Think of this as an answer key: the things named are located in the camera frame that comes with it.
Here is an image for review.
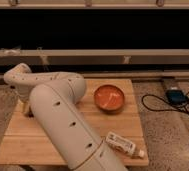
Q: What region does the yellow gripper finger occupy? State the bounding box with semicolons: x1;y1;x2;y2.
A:
23;102;30;116

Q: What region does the wooden table board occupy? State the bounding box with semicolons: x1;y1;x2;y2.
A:
0;79;146;166

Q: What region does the white plastic bottle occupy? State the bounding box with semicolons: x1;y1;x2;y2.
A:
105;132;145;158

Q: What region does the orange bowl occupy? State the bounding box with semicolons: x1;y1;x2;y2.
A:
94;84;125;112

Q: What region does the blue power adapter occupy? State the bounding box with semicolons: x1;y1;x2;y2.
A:
166;89;187;105

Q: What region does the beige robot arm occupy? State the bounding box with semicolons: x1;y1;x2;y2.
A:
4;63;127;171

